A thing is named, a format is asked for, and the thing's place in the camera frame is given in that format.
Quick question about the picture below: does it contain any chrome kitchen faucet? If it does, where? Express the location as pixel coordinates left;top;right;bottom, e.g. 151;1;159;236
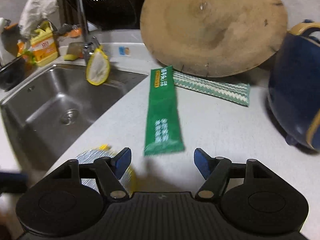
75;0;100;65

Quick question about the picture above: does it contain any yellow green sponge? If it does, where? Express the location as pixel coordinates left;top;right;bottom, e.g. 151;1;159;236
63;42;84;61

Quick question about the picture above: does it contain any white rag on faucet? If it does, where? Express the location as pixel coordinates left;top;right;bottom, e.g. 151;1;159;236
18;0;57;39

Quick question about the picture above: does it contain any small orange bottle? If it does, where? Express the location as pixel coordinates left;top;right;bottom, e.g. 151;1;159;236
17;40;27;57

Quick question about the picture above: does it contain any green white striped cloth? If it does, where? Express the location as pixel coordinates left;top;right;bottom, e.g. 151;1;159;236
173;71;251;107

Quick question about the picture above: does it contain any silver round scouring pad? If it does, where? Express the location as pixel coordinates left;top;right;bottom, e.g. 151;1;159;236
76;145;136;200

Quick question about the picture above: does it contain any green snack wrapper short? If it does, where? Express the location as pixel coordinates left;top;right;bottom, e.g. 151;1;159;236
144;66;184;156

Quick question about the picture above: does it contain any black bowl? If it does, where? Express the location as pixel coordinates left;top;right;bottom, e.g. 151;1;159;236
0;56;25;91

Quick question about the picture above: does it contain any stainless steel sink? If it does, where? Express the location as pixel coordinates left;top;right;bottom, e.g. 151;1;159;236
1;64;146;171

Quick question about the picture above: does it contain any round wooden cutting board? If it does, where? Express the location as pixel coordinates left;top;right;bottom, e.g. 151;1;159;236
140;0;288;77

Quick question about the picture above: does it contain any yellow detergent bottle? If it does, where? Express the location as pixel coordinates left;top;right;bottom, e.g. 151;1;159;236
30;20;58;67

